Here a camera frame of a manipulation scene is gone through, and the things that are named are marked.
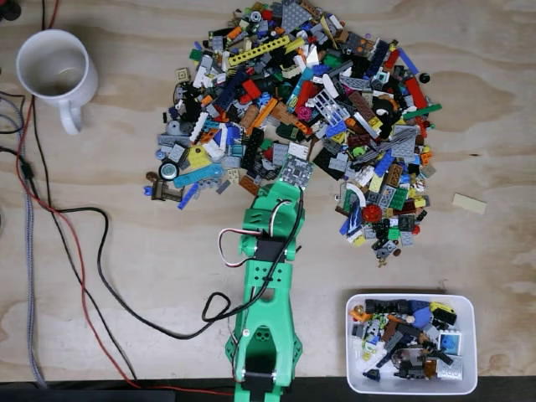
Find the yellow Lego technic beam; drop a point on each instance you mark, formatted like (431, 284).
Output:
(259, 49)

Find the dark blue Lego piece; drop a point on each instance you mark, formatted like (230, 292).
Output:
(421, 313)

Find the blue long Lego slope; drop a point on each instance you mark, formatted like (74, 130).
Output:
(408, 60)

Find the tan flat Lego plate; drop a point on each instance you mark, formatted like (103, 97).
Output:
(470, 203)

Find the silver black Lego wheel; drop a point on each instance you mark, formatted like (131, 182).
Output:
(168, 171)

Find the tan square printed Lego tile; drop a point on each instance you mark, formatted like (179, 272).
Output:
(182, 75)

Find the white Lego arch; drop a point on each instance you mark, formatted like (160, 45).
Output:
(358, 192)

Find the green long Lego plate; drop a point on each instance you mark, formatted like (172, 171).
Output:
(424, 111)

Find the light grey Lego plate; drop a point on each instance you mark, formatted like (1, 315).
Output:
(451, 368)

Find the yellow Lego wedge plate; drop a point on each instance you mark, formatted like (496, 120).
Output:
(199, 157)

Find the transparent orange Lego piece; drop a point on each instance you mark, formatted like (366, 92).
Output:
(430, 368)

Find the blue white printed Lego piece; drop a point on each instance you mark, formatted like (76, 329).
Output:
(354, 220)

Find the brown Lego bracket piece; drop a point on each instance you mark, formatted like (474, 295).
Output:
(161, 190)

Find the cyan long Lego plate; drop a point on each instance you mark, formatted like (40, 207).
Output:
(197, 176)

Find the white ceramic mug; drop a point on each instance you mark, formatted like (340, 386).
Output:
(52, 65)

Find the black studded Lego plate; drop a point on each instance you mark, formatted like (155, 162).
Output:
(252, 148)

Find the red round Lego dish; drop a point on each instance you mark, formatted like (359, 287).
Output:
(371, 213)

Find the white plastic bin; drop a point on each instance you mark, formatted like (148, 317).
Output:
(469, 335)

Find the grey ridged Lego plate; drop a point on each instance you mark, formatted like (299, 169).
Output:
(395, 140)

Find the yellow black Lego piece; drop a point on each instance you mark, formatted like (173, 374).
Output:
(443, 312)

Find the black round Lego piece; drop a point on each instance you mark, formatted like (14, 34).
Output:
(424, 77)

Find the brown long Lego plate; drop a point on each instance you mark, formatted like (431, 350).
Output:
(363, 107)

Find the blue narrow Lego plate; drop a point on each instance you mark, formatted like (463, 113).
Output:
(188, 197)

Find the white small Lego plate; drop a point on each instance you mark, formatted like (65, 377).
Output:
(300, 150)

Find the red small Lego brick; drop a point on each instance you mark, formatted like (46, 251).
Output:
(251, 89)

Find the grey round Lego dish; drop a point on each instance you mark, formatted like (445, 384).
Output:
(172, 127)

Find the orange long Lego plate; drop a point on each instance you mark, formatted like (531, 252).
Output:
(262, 115)

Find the black long Lego piece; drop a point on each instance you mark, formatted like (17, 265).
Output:
(385, 305)

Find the red long Lego brick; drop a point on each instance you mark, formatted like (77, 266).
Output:
(415, 92)

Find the large grey Lego wedge plate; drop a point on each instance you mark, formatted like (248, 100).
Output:
(296, 14)

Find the white Lego window frame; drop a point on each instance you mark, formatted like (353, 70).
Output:
(328, 104)

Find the light blue Lego brick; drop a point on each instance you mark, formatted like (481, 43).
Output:
(450, 341)

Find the black object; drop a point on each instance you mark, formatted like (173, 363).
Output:
(7, 9)

